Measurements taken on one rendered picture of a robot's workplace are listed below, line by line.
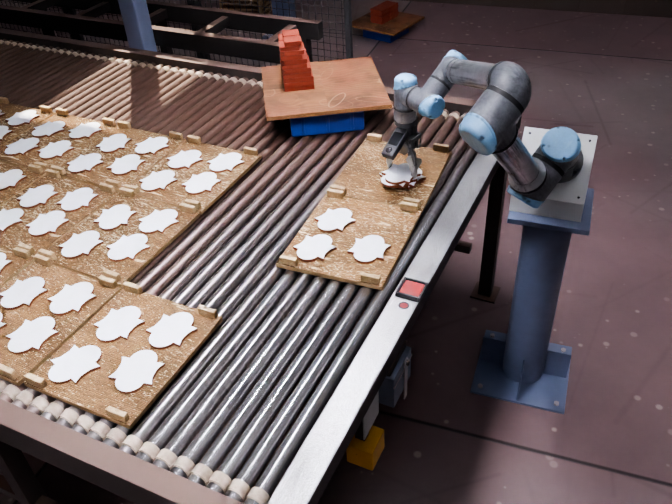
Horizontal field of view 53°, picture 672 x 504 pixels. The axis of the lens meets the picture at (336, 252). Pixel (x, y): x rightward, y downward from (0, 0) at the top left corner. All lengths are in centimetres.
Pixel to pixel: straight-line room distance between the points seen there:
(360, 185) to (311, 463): 114
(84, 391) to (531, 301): 163
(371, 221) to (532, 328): 87
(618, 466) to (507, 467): 41
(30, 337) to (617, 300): 258
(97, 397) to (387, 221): 105
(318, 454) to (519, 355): 144
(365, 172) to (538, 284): 77
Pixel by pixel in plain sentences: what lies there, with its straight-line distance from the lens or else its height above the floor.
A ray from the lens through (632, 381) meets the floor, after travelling 315.
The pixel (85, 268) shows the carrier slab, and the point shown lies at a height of 94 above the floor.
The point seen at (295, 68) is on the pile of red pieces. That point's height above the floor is 114.
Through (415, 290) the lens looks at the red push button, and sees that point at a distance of 199.
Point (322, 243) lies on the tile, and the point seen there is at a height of 95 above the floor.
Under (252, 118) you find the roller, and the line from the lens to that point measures 299.
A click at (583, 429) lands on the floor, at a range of 293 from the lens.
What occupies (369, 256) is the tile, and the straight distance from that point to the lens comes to 208.
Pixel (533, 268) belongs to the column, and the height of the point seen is 63.
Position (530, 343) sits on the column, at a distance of 284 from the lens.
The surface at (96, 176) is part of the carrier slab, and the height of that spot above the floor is 94.
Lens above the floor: 225
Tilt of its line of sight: 38 degrees down
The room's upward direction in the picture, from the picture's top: 4 degrees counter-clockwise
